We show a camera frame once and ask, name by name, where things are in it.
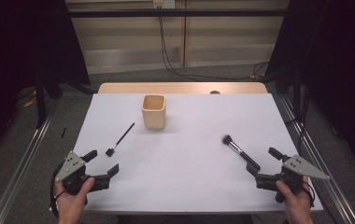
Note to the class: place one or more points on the yellow floor item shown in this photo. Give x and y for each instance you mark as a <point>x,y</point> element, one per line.
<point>29,103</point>

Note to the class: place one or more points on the thick black powder brush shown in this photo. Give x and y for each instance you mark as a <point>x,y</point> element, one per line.
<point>227,139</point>

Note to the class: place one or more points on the black metal stand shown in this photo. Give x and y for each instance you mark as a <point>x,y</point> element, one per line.
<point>40,102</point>
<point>296,93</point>

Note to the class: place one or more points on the person's right hand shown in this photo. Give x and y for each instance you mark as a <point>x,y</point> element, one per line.
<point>298,207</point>

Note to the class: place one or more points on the metal floor rail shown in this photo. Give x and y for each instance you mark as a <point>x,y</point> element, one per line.
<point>23,161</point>
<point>325,174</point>

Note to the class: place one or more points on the white wall socket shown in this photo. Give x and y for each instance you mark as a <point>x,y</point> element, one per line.
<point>163,3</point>

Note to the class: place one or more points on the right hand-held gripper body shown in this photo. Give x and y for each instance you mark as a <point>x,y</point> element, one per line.
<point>300,166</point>

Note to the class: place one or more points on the white table sheet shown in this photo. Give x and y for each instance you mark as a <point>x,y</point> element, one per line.
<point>185,174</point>

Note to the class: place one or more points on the black curtain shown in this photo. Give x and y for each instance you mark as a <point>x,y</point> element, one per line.
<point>337,62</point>
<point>17,46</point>

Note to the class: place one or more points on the beige wooden holder cup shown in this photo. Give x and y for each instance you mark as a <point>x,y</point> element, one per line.
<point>153,116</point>

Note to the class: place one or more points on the person's left hand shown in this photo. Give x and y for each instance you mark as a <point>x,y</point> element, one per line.
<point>71,207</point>

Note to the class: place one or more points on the thin black makeup brush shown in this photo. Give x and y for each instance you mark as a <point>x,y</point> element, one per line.
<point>110,152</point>

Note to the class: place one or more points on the light wooden table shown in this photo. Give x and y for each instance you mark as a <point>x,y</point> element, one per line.
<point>181,87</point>

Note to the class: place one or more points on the dark table grommet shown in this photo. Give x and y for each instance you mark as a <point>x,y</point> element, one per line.
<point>215,92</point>

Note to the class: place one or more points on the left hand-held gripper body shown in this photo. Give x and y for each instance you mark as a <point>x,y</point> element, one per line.
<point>71,165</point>

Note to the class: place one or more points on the black horizontal bar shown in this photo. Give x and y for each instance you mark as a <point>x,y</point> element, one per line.
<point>178,12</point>

